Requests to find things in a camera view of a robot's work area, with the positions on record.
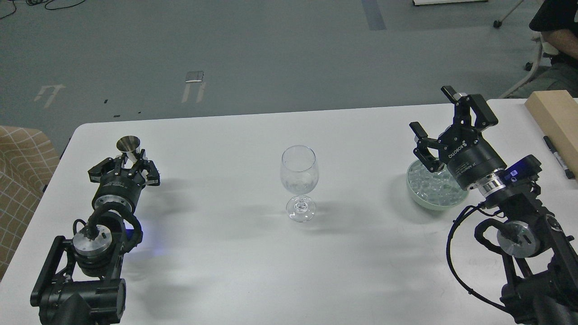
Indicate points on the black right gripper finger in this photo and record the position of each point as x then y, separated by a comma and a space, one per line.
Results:
423, 145
472, 115

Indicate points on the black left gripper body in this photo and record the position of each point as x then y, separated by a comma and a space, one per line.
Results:
118, 188

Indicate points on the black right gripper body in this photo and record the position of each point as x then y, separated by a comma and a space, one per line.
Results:
467, 155

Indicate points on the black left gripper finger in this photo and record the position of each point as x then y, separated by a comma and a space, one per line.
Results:
145, 168
107, 167

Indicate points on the steel double jigger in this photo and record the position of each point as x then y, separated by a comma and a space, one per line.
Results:
130, 146

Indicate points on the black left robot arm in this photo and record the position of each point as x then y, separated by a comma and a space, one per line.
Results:
80, 282

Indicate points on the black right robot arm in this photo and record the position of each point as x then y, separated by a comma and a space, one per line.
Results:
539, 261

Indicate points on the green bowl of ice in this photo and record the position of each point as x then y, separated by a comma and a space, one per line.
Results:
437, 191

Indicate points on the clear wine glass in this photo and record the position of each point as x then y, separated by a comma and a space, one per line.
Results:
299, 174

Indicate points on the light wooden block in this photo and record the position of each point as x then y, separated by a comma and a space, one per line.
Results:
556, 113

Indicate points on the beige checkered chair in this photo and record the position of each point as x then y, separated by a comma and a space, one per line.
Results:
27, 162

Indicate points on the black marker pen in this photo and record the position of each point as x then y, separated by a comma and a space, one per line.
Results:
551, 147

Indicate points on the seated person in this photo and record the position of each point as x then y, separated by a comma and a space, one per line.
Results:
556, 20

